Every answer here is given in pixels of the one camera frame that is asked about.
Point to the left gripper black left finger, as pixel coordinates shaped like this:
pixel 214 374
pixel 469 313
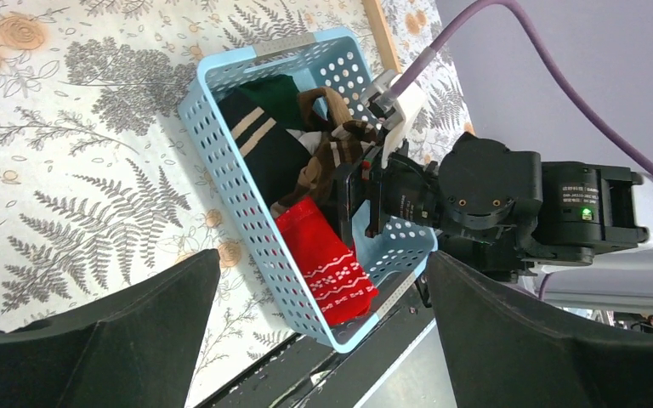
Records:
pixel 134 348

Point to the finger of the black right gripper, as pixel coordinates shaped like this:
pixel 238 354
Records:
pixel 359 194

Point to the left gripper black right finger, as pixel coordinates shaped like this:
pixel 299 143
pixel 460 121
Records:
pixel 507 349

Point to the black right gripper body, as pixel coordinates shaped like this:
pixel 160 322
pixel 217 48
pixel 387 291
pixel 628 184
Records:
pixel 483 197

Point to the brown striped sock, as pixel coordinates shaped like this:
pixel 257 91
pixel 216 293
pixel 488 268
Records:
pixel 343 145

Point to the tan brown sock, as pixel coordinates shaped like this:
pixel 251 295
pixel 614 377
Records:
pixel 323 109

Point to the black sock with beige stripes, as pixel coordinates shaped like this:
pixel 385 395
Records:
pixel 273 156

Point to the red patterned sock pair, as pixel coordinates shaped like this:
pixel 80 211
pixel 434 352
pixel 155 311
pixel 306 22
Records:
pixel 335 278

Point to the dark green sock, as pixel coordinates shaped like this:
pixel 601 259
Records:
pixel 277 96

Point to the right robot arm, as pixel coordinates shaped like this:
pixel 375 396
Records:
pixel 588 210

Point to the light blue plastic basket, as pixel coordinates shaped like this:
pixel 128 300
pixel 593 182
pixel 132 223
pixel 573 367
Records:
pixel 393 260

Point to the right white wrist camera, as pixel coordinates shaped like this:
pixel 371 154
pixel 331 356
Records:
pixel 396 115

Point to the wooden drying rack frame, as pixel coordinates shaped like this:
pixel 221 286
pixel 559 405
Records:
pixel 382 35

